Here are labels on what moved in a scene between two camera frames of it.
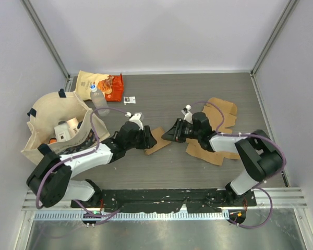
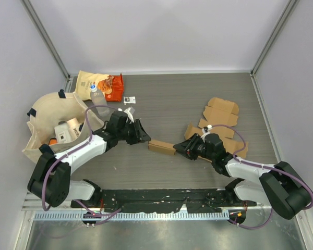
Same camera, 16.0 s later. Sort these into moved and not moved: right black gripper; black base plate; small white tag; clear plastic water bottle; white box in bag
Moved: right black gripper
Not moved: clear plastic water bottle; white box in bag; small white tag; black base plate
